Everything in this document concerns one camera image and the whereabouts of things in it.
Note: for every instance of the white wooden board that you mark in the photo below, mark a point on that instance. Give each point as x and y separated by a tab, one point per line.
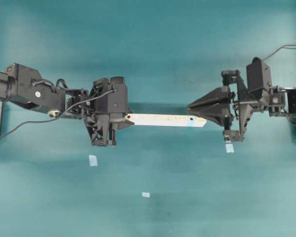
166	120

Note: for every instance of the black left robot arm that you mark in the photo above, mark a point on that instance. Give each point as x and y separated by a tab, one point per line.
25	87

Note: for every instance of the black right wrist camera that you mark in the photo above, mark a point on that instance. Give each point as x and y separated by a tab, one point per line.
257	76

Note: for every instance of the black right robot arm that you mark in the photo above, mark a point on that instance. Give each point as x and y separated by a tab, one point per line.
282	103

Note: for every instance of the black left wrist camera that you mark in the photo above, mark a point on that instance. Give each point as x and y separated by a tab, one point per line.
115	103

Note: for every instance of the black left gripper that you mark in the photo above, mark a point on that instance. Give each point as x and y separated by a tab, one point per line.
102	132

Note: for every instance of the blue tape patch left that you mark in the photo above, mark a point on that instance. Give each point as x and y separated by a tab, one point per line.
93	161

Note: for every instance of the blue tape patch right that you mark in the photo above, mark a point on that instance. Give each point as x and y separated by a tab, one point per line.
229	147

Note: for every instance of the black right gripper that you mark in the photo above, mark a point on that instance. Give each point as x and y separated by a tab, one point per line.
212	107

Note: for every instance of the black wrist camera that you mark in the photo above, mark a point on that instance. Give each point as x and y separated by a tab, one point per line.
257	76
115	103

